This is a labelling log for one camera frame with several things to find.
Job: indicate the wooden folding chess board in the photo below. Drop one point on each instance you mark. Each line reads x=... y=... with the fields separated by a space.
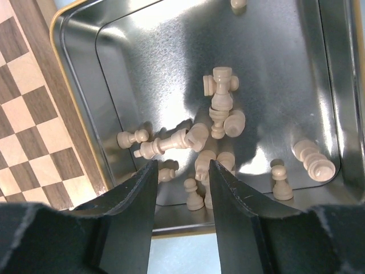
x=45 y=153

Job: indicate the white rook upright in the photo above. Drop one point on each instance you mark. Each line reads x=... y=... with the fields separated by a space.
x=222 y=101

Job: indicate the white pawn lying left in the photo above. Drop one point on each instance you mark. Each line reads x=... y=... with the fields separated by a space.
x=126 y=139

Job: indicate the white pawn standing right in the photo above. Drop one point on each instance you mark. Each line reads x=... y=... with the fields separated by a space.
x=281 y=190

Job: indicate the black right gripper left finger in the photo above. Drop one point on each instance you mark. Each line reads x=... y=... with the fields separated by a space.
x=123 y=221

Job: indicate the white bishop lying right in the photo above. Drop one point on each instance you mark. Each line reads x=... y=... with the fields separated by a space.
x=317 y=165

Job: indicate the white piece lying centre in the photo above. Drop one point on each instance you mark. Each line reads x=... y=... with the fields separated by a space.
x=234 y=124

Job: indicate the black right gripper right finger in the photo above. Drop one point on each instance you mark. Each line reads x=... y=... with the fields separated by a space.
x=251 y=228

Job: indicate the white king piece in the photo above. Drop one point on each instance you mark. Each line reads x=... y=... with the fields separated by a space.
x=158 y=147

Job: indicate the yellow metal tin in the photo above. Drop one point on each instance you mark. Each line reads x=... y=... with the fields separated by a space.
x=140 y=64

